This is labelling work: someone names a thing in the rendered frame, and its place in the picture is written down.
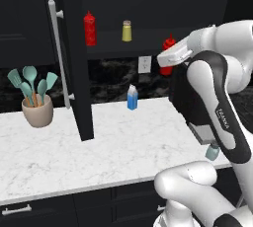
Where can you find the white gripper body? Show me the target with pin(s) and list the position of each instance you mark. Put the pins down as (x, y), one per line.
(174, 54)

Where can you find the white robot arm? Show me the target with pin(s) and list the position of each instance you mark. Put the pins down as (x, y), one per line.
(210, 83)

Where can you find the red condiment bottle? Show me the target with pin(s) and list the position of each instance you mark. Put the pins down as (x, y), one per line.
(168, 43)

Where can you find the yellow shaker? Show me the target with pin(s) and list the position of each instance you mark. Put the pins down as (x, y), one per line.
(126, 33)

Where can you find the black open cabinet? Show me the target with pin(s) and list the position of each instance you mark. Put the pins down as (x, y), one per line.
(148, 7)

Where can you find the red ketchup bottle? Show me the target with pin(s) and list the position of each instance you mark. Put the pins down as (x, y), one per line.
(90, 30)

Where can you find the black cabinet door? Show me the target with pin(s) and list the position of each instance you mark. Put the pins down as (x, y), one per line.
(77, 73)

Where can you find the teal shaker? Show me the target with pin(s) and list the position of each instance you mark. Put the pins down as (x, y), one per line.
(212, 153)

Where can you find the black narrow base cabinet panel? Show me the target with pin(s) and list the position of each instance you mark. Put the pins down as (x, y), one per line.
(94, 206)

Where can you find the black countertop appliance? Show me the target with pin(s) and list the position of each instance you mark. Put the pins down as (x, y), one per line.
(186, 102)

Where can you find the blue milk carton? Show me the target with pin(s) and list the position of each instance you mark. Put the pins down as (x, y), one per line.
(132, 99)

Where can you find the teal flat spatula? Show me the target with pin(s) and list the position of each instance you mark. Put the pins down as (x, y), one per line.
(51, 80)

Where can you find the teal small spoon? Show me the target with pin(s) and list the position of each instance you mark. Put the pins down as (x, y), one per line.
(42, 88)

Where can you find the teal large spoon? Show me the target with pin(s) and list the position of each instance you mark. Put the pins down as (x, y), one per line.
(30, 73)

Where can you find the beige utensil pot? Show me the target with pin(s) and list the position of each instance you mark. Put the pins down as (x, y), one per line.
(38, 114)

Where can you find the teal small spatula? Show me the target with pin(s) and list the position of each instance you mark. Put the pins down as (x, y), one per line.
(26, 89)

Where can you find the black drawer front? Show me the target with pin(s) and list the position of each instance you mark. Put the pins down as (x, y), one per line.
(42, 212)
(135, 204)

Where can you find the teal slotted spatula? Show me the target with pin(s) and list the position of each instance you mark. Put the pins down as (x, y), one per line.
(14, 78)

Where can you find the white wall outlet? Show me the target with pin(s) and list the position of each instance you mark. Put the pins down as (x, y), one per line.
(144, 64)

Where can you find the black closed wall cabinet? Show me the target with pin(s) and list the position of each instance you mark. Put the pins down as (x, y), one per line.
(23, 17)

